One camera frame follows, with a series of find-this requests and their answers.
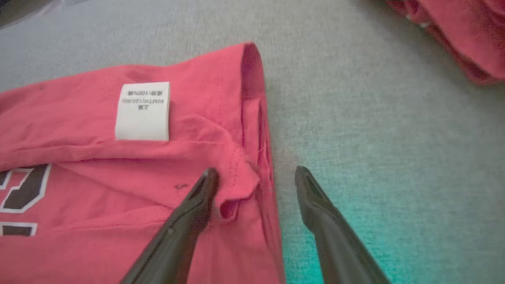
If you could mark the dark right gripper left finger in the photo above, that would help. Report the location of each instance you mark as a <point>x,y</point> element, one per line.
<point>177,236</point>

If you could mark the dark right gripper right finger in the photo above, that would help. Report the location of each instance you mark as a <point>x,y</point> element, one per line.
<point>335,236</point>

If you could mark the red jersey number 23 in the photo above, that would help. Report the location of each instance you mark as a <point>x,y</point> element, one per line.
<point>79,165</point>

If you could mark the red shorts with white trim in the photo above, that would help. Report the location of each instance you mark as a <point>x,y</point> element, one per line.
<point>465,31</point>

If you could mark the grey fabric sofa seat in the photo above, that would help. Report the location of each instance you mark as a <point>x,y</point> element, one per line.
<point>375,118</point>

